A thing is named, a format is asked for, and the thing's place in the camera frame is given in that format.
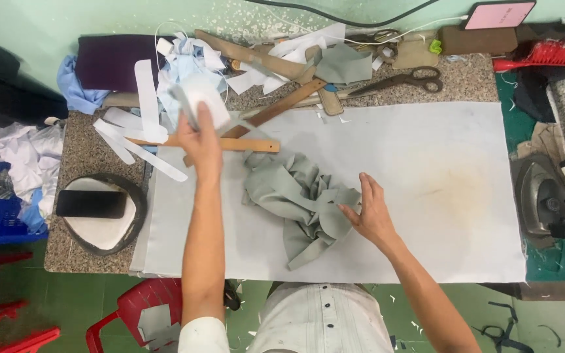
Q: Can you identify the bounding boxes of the person's left hand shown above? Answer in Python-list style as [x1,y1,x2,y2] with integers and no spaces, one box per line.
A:
[177,102,224,183]

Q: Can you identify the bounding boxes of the person's right hand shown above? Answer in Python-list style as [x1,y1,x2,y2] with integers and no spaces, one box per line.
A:
[337,172,399,254]

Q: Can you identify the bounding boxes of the white fabric piece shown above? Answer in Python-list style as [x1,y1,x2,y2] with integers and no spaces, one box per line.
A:
[170,81,232,133]

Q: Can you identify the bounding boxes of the short wooden ruler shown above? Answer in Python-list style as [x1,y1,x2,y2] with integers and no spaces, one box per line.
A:
[126,136,281,154]

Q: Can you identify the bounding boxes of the heap of white blue scraps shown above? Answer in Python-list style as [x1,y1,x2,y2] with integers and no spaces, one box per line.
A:
[155,32,229,128]

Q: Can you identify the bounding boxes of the wide white fabric strip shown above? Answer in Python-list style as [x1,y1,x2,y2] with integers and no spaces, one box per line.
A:
[134,59,169,144]

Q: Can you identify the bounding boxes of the long beige cardboard template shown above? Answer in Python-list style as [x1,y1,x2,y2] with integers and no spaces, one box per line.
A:
[194,29,309,82]

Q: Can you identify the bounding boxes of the long narrow white strip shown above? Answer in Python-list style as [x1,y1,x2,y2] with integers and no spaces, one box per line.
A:
[93,118,189,183]

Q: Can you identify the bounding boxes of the long wooden ruler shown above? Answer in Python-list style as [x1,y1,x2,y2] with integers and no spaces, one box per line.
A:
[183,77,328,168]

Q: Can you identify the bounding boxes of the short white fabric strip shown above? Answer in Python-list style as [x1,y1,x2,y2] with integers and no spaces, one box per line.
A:
[103,107,144,131]

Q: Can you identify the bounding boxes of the thin wooden stick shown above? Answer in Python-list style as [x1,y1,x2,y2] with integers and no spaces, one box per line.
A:
[238,90,377,119]

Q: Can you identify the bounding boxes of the folded purple fabric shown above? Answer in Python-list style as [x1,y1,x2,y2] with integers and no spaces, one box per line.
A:
[75,34,175,94]

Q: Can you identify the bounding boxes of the white paper pattern pieces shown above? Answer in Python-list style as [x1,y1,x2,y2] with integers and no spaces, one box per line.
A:
[226,22,347,96]

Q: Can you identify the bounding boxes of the crumpled grey fabric pile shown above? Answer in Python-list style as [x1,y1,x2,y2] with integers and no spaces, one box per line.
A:
[242,152,363,271]

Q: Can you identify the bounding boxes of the paddle-shaped beige template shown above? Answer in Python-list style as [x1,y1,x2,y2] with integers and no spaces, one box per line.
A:
[304,45,345,117]

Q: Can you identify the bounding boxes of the light blue fabric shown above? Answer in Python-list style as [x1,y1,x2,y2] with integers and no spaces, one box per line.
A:
[57,55,111,116]

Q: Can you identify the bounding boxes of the black phone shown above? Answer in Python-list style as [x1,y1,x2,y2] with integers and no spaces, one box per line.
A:
[56,190,128,219]

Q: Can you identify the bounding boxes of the flat grey fabric piece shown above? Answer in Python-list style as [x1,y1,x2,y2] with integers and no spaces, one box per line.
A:
[314,43,374,87]

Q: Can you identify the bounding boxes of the oval black-rimmed pressing pad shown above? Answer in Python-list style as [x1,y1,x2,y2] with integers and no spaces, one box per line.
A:
[61,173,148,257]

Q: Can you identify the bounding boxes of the large dark tailor scissors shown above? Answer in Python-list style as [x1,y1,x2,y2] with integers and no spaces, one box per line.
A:
[349,66,444,97]

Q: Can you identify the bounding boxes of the heap of white cloths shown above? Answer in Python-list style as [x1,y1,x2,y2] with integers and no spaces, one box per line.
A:
[0,122,66,231]

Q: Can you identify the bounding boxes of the red plastic chair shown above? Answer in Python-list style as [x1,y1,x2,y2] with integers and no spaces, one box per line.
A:
[85,278,185,353]

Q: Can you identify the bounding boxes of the small metal scissors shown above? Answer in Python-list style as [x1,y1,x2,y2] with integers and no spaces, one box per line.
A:
[349,28,403,64]

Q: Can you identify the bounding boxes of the grey fabric cutout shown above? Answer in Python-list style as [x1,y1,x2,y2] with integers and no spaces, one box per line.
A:
[138,304,182,351]

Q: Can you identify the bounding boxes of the beige cardboard pocket template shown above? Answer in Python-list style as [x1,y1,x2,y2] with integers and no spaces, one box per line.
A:
[392,32,440,70]

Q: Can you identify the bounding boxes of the person's white shirt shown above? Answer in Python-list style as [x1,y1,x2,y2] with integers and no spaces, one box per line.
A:
[179,282,395,353]

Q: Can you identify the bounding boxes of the large white pressing cloth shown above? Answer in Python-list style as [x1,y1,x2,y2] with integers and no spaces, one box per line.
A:
[130,100,527,284]

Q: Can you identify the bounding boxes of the brown pad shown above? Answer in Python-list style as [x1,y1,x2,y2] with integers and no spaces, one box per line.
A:
[438,25,519,56]

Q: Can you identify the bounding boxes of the red plastic stools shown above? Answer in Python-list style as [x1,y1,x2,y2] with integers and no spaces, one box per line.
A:
[0,251,61,353]

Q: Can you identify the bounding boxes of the phone with pink screen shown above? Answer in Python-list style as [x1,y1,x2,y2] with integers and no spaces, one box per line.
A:
[460,0,537,31]

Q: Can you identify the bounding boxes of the black fabric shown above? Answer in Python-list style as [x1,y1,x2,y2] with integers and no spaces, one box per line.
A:
[513,66,565,123]

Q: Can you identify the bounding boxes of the beige cloth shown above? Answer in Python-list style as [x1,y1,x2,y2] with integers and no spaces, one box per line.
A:
[517,122,565,162]

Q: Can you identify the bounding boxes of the grey clothes iron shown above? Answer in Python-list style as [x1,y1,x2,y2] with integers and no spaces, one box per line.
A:
[510,154,565,241]

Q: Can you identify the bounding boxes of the red brush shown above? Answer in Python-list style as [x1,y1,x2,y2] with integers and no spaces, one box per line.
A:
[492,40,565,73]

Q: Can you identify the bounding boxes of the green table mat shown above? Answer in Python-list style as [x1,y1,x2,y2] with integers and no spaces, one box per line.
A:
[496,71,565,282]

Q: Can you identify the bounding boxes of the black cable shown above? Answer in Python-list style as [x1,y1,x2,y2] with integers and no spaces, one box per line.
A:
[243,0,442,28]

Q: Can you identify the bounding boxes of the white charging cable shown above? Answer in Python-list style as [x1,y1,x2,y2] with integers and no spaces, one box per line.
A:
[154,15,468,74]

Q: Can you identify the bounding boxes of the black straps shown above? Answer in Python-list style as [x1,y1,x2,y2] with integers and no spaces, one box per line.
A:
[474,300,563,353]

